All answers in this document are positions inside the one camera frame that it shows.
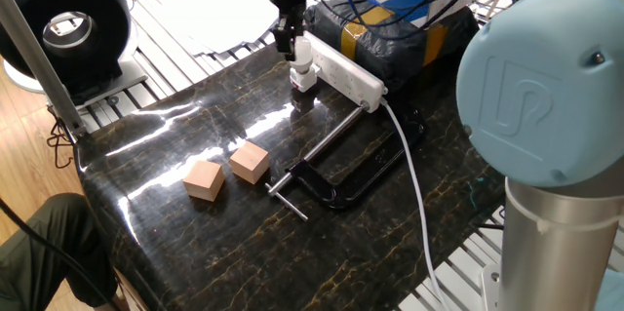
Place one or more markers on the white light bulb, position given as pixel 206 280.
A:
pixel 303 52

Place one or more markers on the white bulb holder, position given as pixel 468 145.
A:
pixel 303 79

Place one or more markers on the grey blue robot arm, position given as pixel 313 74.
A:
pixel 536 87

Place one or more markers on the white power strip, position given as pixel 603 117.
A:
pixel 346 77

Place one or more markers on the white paper sheets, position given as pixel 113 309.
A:
pixel 219 9

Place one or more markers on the black plastic wrapped package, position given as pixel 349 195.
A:
pixel 390 52

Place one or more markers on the wooden cube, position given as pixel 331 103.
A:
pixel 249 162
pixel 205 182

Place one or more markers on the black C-clamp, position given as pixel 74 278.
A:
pixel 341 199

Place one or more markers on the dark trousered person leg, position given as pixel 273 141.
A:
pixel 29 262

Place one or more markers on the aluminium frame post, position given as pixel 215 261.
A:
pixel 39 62

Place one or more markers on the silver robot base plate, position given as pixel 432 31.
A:
pixel 489 286

